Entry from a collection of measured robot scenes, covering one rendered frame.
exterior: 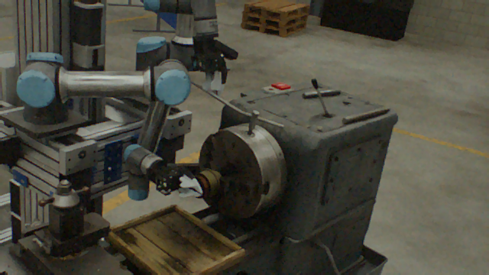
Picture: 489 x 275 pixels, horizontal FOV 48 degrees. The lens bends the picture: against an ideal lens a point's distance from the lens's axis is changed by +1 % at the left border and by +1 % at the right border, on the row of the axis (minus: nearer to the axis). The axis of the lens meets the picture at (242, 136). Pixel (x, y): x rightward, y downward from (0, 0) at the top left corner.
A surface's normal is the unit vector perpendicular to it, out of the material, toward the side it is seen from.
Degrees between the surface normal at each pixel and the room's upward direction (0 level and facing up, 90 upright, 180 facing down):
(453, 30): 90
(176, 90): 89
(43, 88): 91
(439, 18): 90
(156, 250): 0
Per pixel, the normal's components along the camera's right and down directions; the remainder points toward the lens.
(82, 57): -0.59, 0.24
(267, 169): 0.69, -0.11
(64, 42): 0.80, 0.32
